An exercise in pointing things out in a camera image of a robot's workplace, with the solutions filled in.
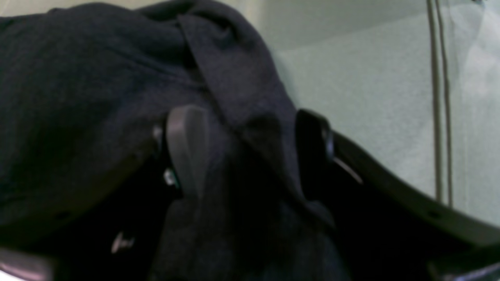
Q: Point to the green table cloth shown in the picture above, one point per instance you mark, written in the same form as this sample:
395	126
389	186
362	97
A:
414	82

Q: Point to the black t-shirt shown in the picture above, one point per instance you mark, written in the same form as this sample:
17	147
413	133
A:
82	89

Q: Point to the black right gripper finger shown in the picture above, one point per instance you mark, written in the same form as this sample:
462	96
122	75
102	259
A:
386	229

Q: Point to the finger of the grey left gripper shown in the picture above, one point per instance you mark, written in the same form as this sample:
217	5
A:
111	230

